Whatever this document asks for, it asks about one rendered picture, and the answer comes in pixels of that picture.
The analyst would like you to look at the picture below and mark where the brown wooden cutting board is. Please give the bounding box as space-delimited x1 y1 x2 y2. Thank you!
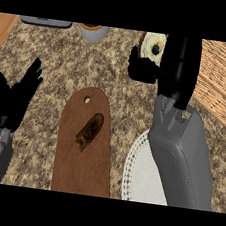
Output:
50 84 125 199

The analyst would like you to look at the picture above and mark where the white frosted cupcake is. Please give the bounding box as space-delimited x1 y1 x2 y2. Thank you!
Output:
135 30 169 68

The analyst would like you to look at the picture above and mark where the white lace placemat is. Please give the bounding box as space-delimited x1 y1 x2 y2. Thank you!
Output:
120 126 178 207

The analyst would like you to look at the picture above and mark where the flat grey appliance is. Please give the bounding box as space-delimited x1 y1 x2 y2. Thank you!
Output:
19 14 74 31

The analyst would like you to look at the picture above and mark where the woven wicker basket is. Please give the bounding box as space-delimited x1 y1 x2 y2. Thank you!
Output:
185 37 226 138

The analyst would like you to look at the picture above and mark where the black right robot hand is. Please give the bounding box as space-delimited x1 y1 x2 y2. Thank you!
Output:
122 29 204 113

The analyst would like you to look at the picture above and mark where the grey cup with orange rim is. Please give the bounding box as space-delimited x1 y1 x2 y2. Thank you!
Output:
76 22 111 46

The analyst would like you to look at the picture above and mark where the dark brown oblong food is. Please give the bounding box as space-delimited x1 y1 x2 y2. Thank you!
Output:
73 110 106 155

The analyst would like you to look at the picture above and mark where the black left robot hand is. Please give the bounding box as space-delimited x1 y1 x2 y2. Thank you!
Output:
0 52 47 139

